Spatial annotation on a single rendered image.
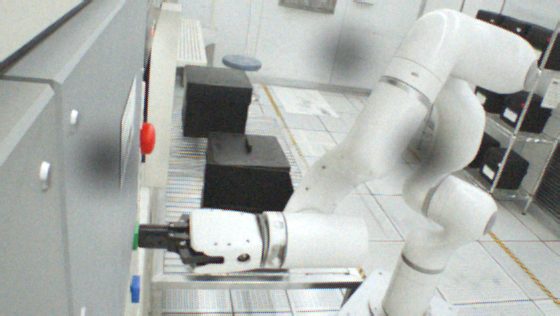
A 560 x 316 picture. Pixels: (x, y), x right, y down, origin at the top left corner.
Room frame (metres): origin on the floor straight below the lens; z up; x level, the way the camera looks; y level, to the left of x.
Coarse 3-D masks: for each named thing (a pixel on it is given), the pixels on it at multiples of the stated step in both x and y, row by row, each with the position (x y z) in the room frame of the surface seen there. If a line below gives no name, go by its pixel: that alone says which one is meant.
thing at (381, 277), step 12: (372, 276) 1.10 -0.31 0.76; (384, 276) 1.11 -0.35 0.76; (360, 288) 1.04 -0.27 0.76; (372, 288) 1.05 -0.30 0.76; (348, 300) 0.98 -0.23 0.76; (360, 300) 0.99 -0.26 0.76; (432, 300) 1.04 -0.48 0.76; (444, 300) 1.05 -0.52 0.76; (348, 312) 0.93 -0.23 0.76; (360, 312) 0.94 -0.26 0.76; (444, 312) 1.00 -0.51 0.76; (456, 312) 1.01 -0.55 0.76
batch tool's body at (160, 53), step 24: (168, 24) 1.18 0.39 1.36; (144, 48) 0.57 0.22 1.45; (168, 48) 1.18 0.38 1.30; (144, 72) 1.17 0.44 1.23; (168, 72) 1.18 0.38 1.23; (144, 96) 1.17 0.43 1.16; (168, 96) 1.18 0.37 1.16; (144, 120) 1.17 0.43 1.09; (168, 120) 1.19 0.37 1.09; (144, 144) 0.49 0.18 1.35; (168, 144) 1.19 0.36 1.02; (144, 168) 1.17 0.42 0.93; (144, 192) 1.14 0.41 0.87; (144, 216) 1.02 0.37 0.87; (144, 264) 0.90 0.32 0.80; (144, 288) 0.98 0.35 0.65; (144, 312) 1.00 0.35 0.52
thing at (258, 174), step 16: (208, 176) 1.29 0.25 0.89; (224, 176) 1.30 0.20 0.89; (240, 176) 1.31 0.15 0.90; (256, 176) 1.32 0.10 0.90; (272, 176) 1.33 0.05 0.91; (288, 176) 1.33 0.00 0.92; (208, 192) 1.29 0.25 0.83; (224, 192) 1.30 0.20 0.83; (240, 192) 1.31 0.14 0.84; (256, 192) 1.32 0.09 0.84; (272, 192) 1.33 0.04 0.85; (288, 192) 1.28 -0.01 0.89; (208, 208) 1.28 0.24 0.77; (224, 208) 1.27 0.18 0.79; (240, 208) 1.28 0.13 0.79; (256, 208) 1.31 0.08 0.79; (272, 208) 1.33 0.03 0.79
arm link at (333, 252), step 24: (288, 216) 0.57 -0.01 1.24; (312, 216) 0.59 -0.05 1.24; (336, 216) 0.60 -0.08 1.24; (288, 240) 0.54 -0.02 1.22; (312, 240) 0.55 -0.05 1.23; (336, 240) 0.56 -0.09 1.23; (360, 240) 0.57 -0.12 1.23; (288, 264) 0.53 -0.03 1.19; (312, 264) 0.55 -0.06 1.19; (336, 264) 0.56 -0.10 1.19; (360, 264) 0.57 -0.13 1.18
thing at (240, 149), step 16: (208, 144) 1.65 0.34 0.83; (224, 144) 1.60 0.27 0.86; (240, 144) 1.63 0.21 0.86; (256, 144) 1.66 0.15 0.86; (272, 144) 1.70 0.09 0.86; (208, 160) 1.60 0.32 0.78; (224, 160) 1.47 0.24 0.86; (240, 160) 1.50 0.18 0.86; (256, 160) 1.52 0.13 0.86; (272, 160) 1.55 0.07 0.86
